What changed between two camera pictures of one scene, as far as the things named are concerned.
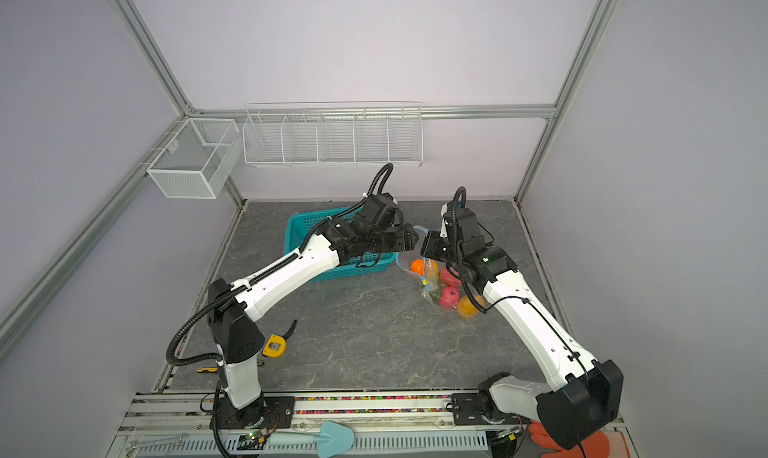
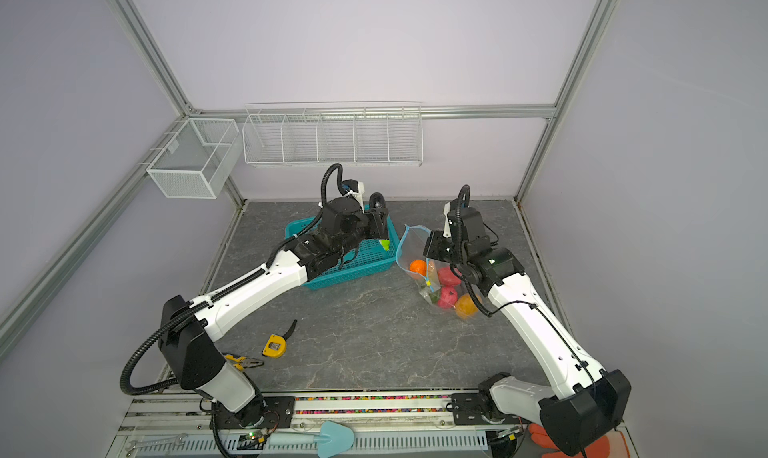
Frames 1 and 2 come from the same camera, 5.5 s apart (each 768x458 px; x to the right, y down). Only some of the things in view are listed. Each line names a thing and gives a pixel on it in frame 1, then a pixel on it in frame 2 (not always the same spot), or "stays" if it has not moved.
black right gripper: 433,241 stays
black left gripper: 405,238 -> 377,226
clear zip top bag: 438,282 stays
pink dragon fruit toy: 450,296 stays
